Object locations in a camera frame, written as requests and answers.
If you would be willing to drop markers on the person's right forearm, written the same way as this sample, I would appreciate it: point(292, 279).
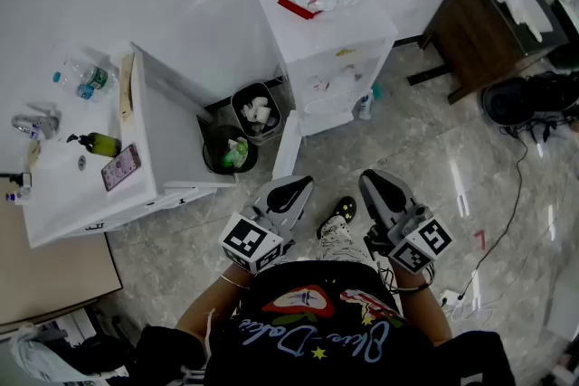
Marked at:
point(423, 312)

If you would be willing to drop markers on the person's left forearm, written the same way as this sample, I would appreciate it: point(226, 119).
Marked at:
point(212, 307)

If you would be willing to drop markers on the dark brown wooden side cabinet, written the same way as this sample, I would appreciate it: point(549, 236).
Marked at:
point(479, 31)

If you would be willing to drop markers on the clear plastic water bottle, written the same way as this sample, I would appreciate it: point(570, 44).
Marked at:
point(90, 79)

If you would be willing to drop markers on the black round trash bin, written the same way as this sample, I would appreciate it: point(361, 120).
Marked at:
point(228, 153)

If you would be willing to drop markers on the beige desk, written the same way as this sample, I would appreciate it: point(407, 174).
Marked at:
point(50, 266)

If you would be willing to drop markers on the blue white spray bottle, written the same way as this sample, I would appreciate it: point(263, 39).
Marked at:
point(367, 101)

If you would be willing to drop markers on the black round device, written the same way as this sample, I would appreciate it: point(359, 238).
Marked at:
point(506, 101)

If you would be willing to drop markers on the person's patterned trouser leg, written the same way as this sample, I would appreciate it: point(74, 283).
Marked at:
point(339, 239)

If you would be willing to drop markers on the pink smartphone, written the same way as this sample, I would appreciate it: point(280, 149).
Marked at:
point(120, 167)

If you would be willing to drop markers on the chrome faucet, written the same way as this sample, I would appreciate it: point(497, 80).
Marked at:
point(38, 122)

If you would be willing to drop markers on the white power adapter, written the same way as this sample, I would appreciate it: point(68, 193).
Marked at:
point(452, 298)

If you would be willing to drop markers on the small white pump bottle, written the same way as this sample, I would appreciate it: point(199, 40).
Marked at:
point(20, 190)

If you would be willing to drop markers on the grey rectangular trash bin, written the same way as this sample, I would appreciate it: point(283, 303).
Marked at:
point(256, 113)

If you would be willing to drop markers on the person's black shoe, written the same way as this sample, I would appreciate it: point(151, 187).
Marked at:
point(340, 212)

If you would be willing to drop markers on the white sink cabinet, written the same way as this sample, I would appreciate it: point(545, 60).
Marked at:
point(149, 140)

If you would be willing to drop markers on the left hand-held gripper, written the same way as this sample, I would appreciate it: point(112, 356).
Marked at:
point(276, 217)

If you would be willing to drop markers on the green soap pump bottle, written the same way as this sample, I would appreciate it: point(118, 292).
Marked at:
point(101, 144)

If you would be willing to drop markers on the black bag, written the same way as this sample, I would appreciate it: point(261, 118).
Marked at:
point(556, 92)

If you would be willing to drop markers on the black printed t-shirt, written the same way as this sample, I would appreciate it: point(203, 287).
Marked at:
point(325, 330)

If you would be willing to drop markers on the wooden board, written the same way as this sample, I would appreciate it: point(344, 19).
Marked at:
point(126, 90)

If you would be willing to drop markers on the white water dispenser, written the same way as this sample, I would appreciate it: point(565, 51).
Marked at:
point(325, 45)

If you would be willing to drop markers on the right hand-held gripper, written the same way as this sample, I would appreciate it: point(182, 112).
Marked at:
point(398, 217)

